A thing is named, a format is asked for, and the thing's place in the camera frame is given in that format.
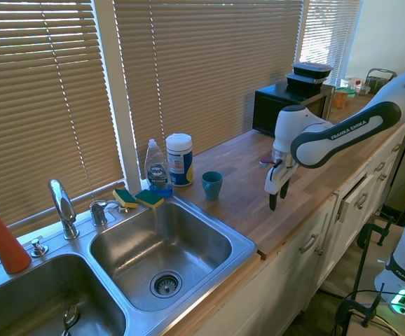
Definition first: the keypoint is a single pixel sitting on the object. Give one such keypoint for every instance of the chrome drain stopper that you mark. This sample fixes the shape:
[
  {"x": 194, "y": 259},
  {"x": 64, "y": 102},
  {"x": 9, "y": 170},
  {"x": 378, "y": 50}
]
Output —
[{"x": 71, "y": 315}]

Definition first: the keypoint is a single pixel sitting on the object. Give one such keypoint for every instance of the round sink drain strainer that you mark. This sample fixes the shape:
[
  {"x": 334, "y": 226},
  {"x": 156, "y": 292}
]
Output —
[{"x": 165, "y": 284}]

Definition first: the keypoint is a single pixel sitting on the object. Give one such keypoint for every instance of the wide tan window blind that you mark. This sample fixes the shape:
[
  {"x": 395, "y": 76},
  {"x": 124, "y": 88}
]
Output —
[
  {"x": 41, "y": 105},
  {"x": 206, "y": 70}
]

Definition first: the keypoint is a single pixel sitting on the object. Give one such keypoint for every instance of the orange spray bottle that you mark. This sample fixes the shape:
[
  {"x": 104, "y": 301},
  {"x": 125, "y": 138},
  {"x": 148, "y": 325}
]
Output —
[{"x": 8, "y": 248}]

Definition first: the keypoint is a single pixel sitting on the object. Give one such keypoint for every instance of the narrow pale window blind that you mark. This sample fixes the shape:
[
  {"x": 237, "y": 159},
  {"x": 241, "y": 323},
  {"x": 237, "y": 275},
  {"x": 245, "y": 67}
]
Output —
[{"x": 328, "y": 35}]

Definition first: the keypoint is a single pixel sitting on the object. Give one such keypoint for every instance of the orange container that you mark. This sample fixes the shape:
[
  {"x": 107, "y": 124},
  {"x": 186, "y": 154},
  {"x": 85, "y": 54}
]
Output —
[{"x": 341, "y": 99}]

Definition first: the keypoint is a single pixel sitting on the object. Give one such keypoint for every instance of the teal mug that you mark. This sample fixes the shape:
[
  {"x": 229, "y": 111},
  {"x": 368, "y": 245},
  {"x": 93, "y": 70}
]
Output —
[{"x": 212, "y": 187}]

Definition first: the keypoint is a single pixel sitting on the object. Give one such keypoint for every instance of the green and yellow sponge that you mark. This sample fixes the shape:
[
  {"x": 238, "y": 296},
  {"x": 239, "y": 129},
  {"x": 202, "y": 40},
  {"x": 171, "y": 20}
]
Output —
[
  {"x": 125, "y": 199},
  {"x": 150, "y": 199}
]

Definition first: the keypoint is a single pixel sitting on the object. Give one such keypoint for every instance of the white kitchen cabinets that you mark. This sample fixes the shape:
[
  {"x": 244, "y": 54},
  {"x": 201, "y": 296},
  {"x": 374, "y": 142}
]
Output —
[{"x": 293, "y": 280}]

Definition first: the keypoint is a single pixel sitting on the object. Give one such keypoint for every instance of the white wipes canister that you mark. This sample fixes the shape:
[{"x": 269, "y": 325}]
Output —
[{"x": 179, "y": 157}]

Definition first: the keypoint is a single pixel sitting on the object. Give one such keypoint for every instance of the small chrome sink knob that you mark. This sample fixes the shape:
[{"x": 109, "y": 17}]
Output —
[{"x": 39, "y": 248}]

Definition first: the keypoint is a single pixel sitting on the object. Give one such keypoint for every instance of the Dawn dish soap bottle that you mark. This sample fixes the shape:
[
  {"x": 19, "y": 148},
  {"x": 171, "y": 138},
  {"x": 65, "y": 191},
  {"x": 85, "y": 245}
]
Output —
[{"x": 157, "y": 171}]

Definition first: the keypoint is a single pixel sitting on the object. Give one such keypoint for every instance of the stainless steel double sink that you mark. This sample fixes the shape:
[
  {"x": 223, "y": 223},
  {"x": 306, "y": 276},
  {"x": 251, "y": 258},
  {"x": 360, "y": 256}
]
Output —
[{"x": 195, "y": 224}]

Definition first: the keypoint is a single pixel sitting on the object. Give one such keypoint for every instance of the chrome faucet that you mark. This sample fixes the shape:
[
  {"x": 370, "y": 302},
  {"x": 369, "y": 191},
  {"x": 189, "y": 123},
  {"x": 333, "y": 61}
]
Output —
[{"x": 64, "y": 206}]

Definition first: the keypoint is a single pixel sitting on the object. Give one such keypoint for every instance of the black food container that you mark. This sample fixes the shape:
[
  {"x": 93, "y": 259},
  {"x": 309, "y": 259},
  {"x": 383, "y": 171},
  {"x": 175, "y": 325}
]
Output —
[
  {"x": 304, "y": 84},
  {"x": 312, "y": 70}
]

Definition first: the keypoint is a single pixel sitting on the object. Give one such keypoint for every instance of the black clamp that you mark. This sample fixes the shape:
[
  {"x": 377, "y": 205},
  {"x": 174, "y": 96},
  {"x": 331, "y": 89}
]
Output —
[
  {"x": 365, "y": 234},
  {"x": 346, "y": 306}
]

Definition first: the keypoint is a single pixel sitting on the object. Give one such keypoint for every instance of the black microwave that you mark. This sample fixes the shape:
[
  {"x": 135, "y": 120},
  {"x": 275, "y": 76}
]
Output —
[{"x": 269, "y": 108}]

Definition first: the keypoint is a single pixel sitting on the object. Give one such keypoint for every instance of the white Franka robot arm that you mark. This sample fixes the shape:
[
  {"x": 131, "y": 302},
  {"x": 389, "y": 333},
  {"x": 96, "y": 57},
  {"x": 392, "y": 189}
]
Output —
[{"x": 346, "y": 136}]

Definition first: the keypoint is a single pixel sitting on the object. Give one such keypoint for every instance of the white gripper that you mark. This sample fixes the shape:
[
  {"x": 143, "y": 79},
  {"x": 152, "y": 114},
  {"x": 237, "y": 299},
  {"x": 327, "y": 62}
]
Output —
[{"x": 276, "y": 180}]

